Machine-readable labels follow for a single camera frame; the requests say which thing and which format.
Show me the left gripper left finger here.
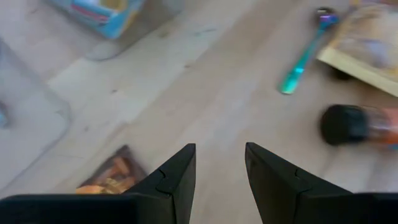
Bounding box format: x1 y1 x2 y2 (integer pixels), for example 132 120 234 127
0 143 197 224

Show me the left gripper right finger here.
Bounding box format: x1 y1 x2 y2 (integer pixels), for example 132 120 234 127
244 142 398 224

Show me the dark brown snack pack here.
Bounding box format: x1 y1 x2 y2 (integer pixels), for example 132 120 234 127
75 144 149 195

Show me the blue ramen pack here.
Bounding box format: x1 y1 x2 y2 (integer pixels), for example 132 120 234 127
46 0 147 40

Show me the orange label spice jar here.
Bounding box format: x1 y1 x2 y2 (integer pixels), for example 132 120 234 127
319 104 398 147

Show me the green toothbrush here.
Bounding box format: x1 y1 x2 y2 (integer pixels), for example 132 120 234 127
278 6 340 95

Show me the yellow ramen noodle pack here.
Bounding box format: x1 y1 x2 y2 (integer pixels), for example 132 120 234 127
316 2 398 98

